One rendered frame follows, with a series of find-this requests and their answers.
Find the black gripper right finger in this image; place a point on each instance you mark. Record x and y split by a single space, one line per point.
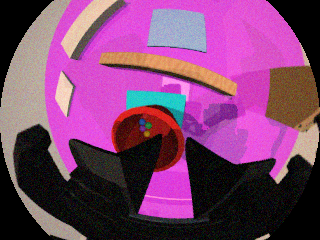
213 179

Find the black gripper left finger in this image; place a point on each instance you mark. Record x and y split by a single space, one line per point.
131 169

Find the orange flat bar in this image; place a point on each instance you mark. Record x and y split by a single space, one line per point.
170 67

